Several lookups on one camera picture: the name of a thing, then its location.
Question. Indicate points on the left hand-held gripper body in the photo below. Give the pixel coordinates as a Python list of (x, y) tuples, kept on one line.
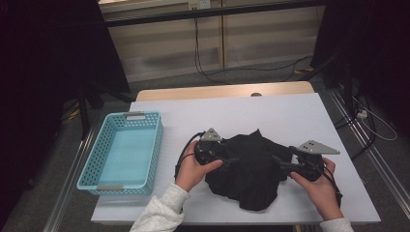
[(211, 137)]

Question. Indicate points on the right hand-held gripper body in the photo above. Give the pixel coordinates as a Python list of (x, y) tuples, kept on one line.
[(314, 147)]

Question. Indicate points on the black shorts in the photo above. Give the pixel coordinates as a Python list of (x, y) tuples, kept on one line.
[(251, 180)]

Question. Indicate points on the light blue plastic basket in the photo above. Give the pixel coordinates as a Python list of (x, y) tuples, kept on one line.
[(125, 154)]

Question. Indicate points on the person's left hand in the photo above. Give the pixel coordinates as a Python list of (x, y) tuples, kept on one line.
[(190, 174)]

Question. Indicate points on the person's right hand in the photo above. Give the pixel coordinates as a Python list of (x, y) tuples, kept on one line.
[(322, 196)]

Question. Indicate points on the white table mat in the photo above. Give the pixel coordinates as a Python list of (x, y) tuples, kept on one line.
[(306, 112)]

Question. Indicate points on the wooden table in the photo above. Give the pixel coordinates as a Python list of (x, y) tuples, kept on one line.
[(193, 92)]

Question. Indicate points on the white power plug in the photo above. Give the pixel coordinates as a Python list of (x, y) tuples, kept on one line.
[(361, 113)]

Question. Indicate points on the black metal stand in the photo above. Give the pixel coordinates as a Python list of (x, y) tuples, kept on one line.
[(346, 83)]

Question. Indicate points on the yellow floor tape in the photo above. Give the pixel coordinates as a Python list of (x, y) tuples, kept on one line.
[(74, 114), (304, 69)]

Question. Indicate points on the narrow black curtain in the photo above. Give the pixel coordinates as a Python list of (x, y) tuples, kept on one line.
[(370, 38)]

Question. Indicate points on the black tripod stand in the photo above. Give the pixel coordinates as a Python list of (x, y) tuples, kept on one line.
[(84, 119)]

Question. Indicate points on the black metal crossbar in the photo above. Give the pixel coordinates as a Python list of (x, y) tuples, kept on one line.
[(161, 17)]

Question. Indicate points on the wide black curtain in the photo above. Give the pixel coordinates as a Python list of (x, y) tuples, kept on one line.
[(38, 64)]

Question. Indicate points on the metal floor rail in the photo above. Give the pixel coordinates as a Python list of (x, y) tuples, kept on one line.
[(69, 183), (380, 167)]

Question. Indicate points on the white wall socket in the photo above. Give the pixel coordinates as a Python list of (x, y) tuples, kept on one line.
[(199, 4)]

